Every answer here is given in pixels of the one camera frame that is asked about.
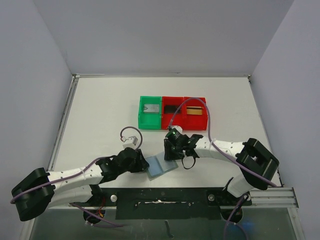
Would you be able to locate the black card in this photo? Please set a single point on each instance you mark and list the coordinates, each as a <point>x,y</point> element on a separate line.
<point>170,109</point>

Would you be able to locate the gold card with stripe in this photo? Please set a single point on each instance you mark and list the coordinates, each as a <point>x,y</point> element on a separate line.
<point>194,110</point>

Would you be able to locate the middle red plastic bin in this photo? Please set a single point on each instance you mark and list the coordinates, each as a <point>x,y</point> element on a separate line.
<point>166,118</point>

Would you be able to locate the green card holder wallet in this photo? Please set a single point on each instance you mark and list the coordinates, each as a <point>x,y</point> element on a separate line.
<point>159,166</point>

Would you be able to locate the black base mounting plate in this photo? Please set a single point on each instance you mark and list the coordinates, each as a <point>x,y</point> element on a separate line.
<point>164,203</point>

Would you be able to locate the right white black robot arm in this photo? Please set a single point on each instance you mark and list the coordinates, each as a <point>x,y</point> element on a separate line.
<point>257,164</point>

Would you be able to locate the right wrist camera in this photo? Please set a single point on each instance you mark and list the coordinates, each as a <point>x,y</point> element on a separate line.
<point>177,127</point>

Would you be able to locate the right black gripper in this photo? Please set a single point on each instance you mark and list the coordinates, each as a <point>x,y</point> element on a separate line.
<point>169,152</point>

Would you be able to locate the left aluminium side rail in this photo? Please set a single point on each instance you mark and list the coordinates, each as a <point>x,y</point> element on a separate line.
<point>63,121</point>

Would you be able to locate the green plastic bin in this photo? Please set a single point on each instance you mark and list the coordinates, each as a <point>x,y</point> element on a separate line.
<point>149,121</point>

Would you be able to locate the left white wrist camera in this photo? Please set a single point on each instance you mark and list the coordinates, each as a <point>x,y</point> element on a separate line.
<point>130,142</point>

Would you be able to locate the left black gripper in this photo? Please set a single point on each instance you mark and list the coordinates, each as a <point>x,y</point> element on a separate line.
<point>141,164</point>

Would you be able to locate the red plastic bin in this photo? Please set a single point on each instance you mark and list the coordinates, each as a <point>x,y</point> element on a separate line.
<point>195,116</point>
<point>166,118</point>

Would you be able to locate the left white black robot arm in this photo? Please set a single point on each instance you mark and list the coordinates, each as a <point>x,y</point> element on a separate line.
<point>43,189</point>

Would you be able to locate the right red plastic bin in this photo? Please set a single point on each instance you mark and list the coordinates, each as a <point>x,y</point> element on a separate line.
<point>195,116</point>

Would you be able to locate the aluminium frame rail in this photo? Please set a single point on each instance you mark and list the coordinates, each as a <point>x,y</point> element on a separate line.
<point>274,197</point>

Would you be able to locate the silver grey card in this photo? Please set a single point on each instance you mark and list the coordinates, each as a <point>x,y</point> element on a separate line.
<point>151,108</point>

